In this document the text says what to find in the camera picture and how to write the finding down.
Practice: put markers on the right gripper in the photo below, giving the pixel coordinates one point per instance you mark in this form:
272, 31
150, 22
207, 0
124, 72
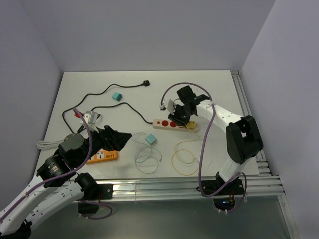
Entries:
175, 117

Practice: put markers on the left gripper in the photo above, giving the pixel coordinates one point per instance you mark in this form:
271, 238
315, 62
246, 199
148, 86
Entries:
113, 139

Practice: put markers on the small yellow plug adapter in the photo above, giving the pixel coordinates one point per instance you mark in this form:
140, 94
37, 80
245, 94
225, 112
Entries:
191, 125

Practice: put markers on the teal charger with cable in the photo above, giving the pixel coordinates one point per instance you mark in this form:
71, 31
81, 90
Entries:
151, 139

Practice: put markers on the small teal plug adapter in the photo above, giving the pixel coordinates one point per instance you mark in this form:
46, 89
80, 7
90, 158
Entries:
117, 96

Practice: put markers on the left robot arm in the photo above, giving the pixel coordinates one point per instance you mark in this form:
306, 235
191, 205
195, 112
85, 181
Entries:
56, 183

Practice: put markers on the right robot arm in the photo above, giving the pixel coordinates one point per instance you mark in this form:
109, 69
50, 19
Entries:
243, 139

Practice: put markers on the beige red power strip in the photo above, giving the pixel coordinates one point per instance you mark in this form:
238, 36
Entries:
169, 125

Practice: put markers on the orange power strip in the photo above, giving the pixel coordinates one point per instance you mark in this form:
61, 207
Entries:
103, 156

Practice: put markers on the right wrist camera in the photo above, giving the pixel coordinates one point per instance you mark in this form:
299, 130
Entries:
169, 106

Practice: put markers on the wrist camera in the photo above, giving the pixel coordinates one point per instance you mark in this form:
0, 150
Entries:
90, 118
169, 106

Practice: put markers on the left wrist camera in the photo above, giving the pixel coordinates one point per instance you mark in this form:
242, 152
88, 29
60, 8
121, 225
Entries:
90, 118

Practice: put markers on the aluminium front rail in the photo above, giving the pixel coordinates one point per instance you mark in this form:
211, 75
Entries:
183, 188

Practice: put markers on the aluminium rail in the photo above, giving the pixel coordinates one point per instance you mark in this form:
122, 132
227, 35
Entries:
183, 188
263, 166

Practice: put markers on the aluminium right rail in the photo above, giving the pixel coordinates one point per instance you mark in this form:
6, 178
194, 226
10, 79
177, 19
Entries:
263, 166

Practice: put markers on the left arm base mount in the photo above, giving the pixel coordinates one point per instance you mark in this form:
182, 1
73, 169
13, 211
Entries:
90, 203

